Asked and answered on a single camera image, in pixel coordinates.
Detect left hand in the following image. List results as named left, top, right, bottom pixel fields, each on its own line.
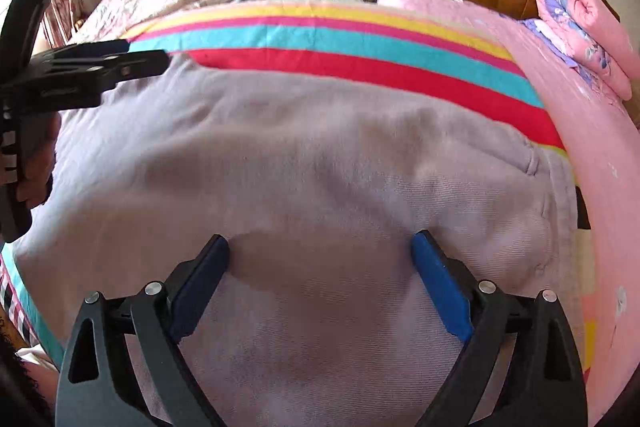
left=16, top=113, right=61, bottom=209

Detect colourful striped blanket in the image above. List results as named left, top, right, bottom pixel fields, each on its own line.
left=10, top=2, right=588, bottom=361

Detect red plaid bed sheet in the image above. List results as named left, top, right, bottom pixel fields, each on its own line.
left=1, top=245, right=39, bottom=347

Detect rolled pink blanket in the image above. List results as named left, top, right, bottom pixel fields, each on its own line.
left=536, top=0, right=639, bottom=101

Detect pink bed cover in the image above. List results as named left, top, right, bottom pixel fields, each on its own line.
left=378, top=0, right=639, bottom=426

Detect lilac purple pants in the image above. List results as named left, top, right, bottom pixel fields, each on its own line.
left=12, top=55, right=584, bottom=426

